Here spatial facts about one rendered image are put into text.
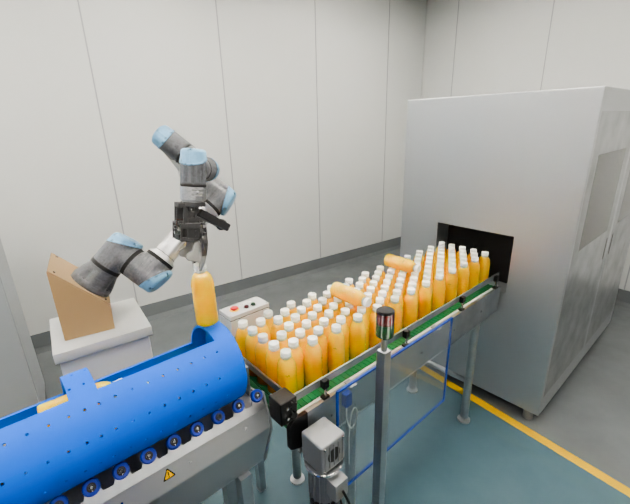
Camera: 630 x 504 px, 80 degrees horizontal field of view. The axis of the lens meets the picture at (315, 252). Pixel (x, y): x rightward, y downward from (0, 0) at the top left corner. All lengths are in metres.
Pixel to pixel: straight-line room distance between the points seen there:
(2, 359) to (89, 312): 1.36
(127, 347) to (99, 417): 0.49
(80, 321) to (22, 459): 0.58
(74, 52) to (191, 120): 1.03
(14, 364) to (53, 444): 1.79
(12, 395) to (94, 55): 2.63
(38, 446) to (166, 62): 3.43
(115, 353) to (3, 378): 1.42
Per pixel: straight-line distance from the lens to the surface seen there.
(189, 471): 1.42
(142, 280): 1.56
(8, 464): 1.20
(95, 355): 1.63
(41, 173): 3.89
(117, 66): 3.98
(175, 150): 1.29
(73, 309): 1.62
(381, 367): 1.43
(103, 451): 1.23
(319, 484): 1.55
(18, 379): 2.99
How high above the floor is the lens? 1.87
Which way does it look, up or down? 19 degrees down
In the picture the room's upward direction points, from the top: 2 degrees counter-clockwise
